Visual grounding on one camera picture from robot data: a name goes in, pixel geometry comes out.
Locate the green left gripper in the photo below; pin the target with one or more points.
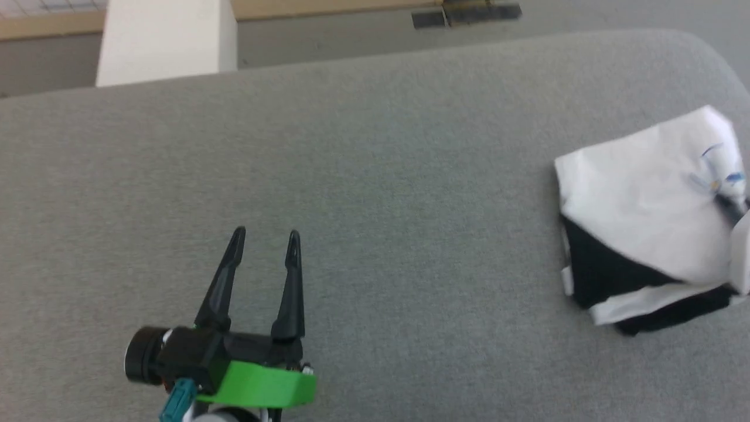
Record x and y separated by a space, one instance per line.
263 384

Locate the black and white raglan shirt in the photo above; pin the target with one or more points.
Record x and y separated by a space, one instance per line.
638 205

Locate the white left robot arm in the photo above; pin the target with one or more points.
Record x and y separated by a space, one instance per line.
228 415

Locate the grey upholstered sofa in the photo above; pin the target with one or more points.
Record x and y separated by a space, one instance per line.
381 205

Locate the white rectangular box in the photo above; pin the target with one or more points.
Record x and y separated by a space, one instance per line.
164 41

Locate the wood framed printed partition screen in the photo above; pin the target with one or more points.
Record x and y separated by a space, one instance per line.
47 24

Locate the black floor tape patches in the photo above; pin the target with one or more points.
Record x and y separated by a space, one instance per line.
469 14

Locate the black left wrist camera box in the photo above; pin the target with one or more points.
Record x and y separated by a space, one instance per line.
193 360

